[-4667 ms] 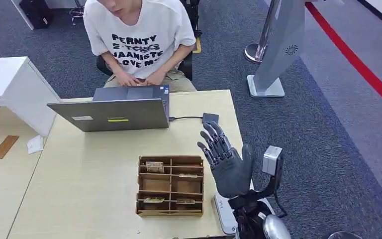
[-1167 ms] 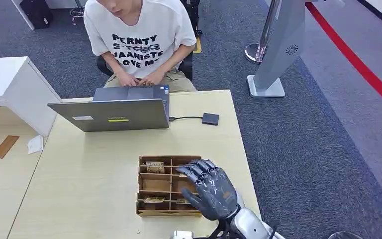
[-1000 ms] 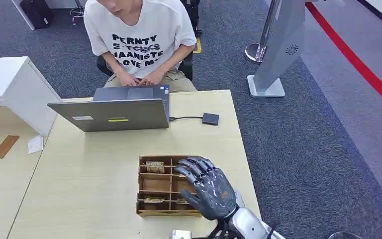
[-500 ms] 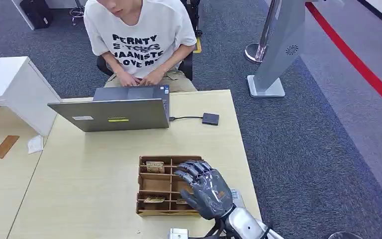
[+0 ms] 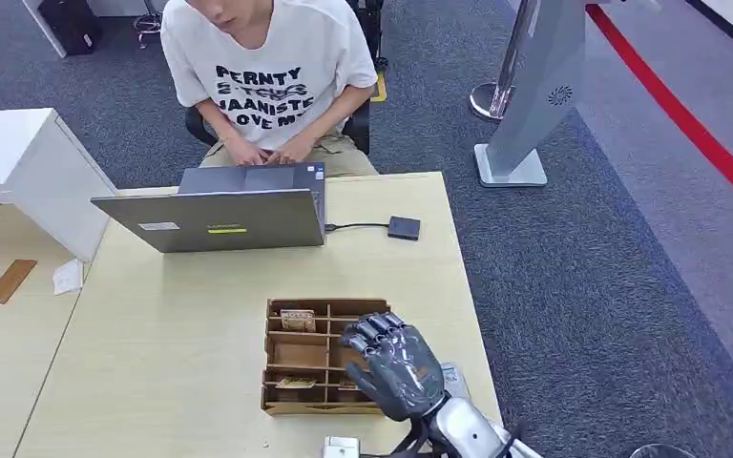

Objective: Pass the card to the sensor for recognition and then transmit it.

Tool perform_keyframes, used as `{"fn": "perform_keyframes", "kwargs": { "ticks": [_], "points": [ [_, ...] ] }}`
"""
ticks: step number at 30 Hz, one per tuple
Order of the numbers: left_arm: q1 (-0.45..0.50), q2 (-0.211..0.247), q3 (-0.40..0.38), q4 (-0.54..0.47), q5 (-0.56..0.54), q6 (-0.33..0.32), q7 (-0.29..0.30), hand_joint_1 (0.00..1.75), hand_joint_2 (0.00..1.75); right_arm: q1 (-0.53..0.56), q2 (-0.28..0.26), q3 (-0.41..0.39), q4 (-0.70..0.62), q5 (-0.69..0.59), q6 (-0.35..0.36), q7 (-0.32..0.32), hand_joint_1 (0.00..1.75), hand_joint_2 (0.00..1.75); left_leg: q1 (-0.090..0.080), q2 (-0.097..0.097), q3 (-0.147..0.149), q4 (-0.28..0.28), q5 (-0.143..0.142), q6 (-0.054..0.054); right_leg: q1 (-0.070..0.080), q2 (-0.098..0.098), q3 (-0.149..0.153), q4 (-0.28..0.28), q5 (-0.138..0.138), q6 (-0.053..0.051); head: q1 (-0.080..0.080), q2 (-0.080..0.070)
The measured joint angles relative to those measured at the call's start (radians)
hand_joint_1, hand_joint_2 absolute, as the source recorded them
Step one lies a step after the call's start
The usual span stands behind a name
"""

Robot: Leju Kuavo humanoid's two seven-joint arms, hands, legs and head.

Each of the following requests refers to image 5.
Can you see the person's left hand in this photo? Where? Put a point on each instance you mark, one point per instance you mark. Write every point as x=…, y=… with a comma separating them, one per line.
x=292, y=151

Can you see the person's right hand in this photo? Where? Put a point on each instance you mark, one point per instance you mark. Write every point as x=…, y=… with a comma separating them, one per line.
x=245, y=151

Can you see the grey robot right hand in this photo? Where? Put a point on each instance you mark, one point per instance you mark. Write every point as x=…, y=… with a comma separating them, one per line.
x=401, y=373

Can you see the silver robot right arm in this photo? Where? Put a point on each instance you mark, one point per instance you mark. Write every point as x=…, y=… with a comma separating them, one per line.
x=467, y=433

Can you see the silver card reader device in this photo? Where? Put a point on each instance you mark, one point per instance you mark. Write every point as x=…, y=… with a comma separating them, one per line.
x=454, y=379

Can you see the flat card in box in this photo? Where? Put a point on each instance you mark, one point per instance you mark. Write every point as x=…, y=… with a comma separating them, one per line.
x=347, y=383
x=295, y=382

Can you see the black office chair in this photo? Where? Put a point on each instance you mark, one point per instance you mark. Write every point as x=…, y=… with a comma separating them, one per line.
x=359, y=129

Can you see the person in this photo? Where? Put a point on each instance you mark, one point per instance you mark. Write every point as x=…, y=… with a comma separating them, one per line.
x=272, y=82

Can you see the grey laptop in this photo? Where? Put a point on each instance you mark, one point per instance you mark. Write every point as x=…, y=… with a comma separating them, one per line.
x=221, y=221

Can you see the wooden card box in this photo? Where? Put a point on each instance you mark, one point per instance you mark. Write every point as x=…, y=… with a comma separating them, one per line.
x=303, y=354

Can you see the upright card with print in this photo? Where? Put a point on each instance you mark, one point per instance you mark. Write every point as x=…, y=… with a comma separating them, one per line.
x=297, y=320

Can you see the small black adapter box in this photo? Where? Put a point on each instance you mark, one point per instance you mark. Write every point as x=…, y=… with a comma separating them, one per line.
x=404, y=228

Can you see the black machine with yellow base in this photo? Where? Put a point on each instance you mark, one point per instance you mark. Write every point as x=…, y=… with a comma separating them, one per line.
x=376, y=38

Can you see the black case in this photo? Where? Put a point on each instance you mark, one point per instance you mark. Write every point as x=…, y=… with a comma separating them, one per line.
x=72, y=25

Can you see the white paper slip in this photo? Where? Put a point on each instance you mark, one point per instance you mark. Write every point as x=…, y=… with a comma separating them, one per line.
x=67, y=277

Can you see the white cabinet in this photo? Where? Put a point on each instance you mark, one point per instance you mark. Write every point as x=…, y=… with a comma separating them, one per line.
x=19, y=158

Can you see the grey kiosk stand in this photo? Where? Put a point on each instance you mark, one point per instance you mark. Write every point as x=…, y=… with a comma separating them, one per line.
x=537, y=82

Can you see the brown wooden strip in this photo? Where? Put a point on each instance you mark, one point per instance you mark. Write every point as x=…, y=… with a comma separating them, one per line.
x=11, y=281

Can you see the round grey robot part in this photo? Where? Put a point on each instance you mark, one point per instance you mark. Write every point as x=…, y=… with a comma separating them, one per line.
x=660, y=451

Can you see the chrome stanchion post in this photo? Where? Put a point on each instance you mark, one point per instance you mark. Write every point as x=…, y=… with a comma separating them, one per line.
x=486, y=99

